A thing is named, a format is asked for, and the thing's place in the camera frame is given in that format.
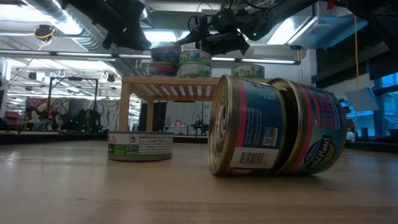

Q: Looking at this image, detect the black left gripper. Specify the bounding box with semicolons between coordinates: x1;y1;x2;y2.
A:
102;0;153;52

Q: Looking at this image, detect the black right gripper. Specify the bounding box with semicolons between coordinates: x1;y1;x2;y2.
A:
176;9;274;56

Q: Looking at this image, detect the wooden slatted shelf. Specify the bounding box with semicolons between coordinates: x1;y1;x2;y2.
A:
119;75;280;132

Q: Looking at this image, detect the long white ceiling light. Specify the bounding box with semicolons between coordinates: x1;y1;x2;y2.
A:
0;49;302;65

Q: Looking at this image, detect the black yellow ceiling device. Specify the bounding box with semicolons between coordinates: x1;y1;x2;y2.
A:
33;24;56;43

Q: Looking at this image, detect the black upright panel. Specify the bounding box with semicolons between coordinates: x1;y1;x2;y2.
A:
138;101;169;132

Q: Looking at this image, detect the colourful patterned cloth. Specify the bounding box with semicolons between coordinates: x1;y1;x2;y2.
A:
24;96;71;131

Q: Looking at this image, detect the red storage box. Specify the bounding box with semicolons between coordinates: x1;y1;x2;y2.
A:
4;111;21;128

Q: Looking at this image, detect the white angled panel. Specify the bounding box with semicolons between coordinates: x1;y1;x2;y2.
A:
346;87;381;113

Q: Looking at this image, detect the blue lit window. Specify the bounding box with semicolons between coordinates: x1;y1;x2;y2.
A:
372;72;398;138

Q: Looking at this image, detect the black metal frame rig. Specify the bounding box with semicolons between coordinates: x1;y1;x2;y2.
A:
47;76;100;133

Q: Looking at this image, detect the white rectangular ceiling duct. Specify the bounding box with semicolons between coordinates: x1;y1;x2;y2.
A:
267;0;382;50

